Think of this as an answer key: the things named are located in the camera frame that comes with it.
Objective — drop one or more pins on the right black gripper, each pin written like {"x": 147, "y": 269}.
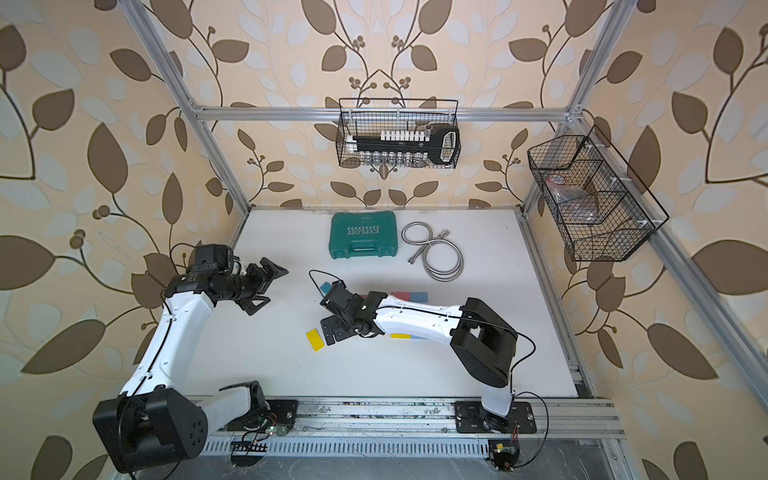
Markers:
{"x": 338, "y": 331}

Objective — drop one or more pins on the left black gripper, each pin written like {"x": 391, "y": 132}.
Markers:
{"x": 260, "y": 281}

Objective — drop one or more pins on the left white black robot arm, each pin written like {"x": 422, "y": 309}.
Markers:
{"x": 152, "y": 422}

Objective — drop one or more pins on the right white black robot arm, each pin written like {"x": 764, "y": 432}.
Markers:
{"x": 483, "y": 342}

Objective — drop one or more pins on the green plastic tool case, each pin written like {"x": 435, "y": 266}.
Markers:
{"x": 367, "y": 234}

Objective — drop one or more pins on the black white socket set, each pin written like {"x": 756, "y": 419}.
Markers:
{"x": 434, "y": 146}

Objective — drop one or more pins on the clear plastic bag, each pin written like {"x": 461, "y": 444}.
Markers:
{"x": 574, "y": 205}

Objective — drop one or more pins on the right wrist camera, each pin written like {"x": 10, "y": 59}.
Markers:
{"x": 341, "y": 302}

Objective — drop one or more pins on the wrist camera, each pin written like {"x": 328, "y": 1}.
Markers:
{"x": 215, "y": 258}
{"x": 341, "y": 302}

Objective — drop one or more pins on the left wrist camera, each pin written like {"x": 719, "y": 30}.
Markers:
{"x": 215, "y": 258}

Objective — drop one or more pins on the aluminium front rail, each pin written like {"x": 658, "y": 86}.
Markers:
{"x": 556, "y": 418}

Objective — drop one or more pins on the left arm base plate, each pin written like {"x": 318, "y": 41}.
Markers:
{"x": 278, "y": 417}

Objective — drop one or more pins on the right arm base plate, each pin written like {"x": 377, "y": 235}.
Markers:
{"x": 495, "y": 417}

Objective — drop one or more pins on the centre black wire basket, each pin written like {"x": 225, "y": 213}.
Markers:
{"x": 372, "y": 114}

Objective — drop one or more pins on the black wire basket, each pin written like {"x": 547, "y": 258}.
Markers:
{"x": 372, "y": 114}
{"x": 629, "y": 213}

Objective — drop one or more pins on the right black wire basket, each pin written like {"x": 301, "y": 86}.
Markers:
{"x": 629, "y": 213}

